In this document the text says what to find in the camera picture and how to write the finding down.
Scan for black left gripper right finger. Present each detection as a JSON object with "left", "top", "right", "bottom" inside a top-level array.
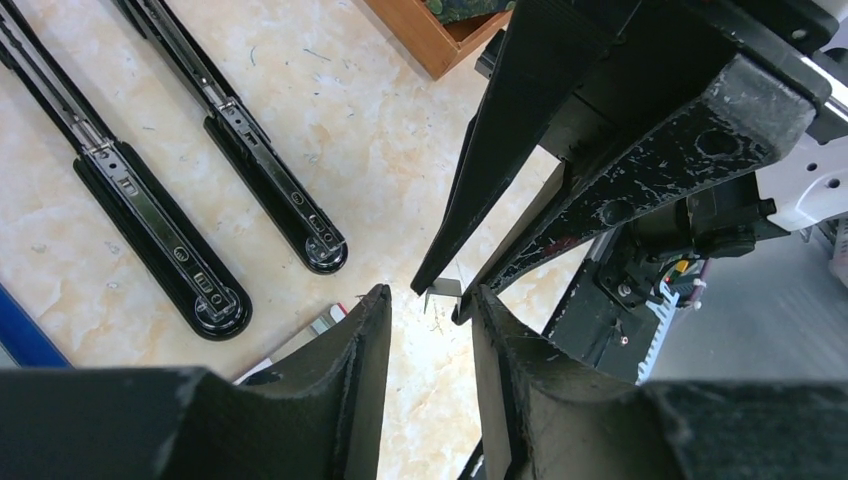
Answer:
[{"left": 471, "top": 286, "right": 847, "bottom": 479}]

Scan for blue stapler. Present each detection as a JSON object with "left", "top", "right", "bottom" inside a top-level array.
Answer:
[{"left": 1, "top": 286, "right": 72, "bottom": 368}]

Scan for dark rolled fabric lower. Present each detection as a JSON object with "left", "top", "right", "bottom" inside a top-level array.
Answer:
[{"left": 423, "top": 0, "right": 516, "bottom": 25}]

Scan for small metal staple strip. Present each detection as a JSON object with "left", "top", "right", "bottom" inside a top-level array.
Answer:
[{"left": 423, "top": 277, "right": 463, "bottom": 313}]

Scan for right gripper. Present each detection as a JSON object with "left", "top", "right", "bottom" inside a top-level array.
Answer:
[{"left": 411, "top": 1, "right": 847, "bottom": 294}]

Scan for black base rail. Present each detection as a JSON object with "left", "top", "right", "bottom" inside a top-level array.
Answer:
[{"left": 541, "top": 231, "right": 710, "bottom": 386}]

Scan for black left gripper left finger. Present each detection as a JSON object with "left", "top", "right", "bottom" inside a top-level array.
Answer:
[{"left": 1, "top": 284, "right": 392, "bottom": 479}]

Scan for orange wooden compartment tray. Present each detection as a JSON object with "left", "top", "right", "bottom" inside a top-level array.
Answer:
[{"left": 364, "top": 0, "right": 512, "bottom": 80}]

